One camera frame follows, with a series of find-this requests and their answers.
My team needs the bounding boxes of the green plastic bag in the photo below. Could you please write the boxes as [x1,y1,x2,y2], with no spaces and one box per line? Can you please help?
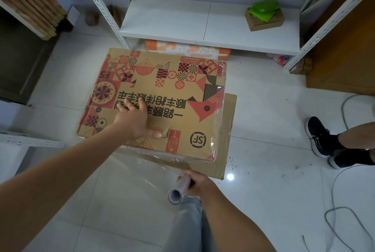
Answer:
[248,0,281,23]

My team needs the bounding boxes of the red and white bottle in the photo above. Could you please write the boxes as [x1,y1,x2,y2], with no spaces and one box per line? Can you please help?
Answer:
[272,55,291,66]

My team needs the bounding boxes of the dark cabinet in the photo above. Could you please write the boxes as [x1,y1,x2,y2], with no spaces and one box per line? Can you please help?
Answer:
[0,5,57,105]

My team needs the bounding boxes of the white metal rack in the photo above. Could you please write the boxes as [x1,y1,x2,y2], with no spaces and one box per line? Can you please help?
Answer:
[0,99,65,185]

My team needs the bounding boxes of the white metal shelving unit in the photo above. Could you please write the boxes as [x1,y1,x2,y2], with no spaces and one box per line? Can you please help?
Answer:
[71,0,375,74]

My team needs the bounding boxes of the brown wooden door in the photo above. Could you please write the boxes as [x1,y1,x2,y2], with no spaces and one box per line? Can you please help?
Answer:
[305,0,375,96]

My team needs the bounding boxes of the brown paper scrap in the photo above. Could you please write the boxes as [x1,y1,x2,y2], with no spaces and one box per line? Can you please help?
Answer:
[289,56,313,75]

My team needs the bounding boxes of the brown lump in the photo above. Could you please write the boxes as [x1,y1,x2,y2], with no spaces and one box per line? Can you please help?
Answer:
[107,4,123,29]
[84,9,100,27]

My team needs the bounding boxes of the person's left hand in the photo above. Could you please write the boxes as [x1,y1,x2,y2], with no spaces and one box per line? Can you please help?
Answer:
[113,97,163,141]

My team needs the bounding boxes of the person's right hand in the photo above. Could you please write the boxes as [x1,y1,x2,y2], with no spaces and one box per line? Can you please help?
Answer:
[177,169,220,206]

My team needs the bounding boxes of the red patterned cardboard box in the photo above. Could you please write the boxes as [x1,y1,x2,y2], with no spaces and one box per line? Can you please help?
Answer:
[76,48,228,163]

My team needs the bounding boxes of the grey stretch film roll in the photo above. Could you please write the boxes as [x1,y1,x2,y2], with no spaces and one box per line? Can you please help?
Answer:
[167,174,196,206]

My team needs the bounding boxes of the small brown cardboard box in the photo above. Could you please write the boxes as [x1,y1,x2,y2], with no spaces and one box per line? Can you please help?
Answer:
[245,9,285,32]

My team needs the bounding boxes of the person's right forearm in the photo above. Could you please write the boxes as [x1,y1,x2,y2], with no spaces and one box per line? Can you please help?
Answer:
[201,186,277,252]

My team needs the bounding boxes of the flat brown cardboard sheet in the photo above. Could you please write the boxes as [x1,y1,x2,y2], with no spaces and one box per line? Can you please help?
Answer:
[138,93,237,181]

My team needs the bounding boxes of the orange and white package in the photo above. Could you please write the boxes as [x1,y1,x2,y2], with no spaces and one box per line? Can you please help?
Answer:
[145,39,231,61]

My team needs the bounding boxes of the clear stretch film sheet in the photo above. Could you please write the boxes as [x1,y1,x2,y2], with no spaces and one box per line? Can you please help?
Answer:
[112,143,188,201]

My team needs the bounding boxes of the person's left forearm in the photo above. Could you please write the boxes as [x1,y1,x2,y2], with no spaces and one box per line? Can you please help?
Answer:
[0,123,131,252]

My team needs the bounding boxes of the person's grey trouser leg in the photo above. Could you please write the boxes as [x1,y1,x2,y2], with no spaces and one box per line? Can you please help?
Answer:
[162,195,218,252]

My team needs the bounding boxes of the grey cable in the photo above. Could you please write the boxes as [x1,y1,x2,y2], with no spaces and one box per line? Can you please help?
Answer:
[302,94,375,252]

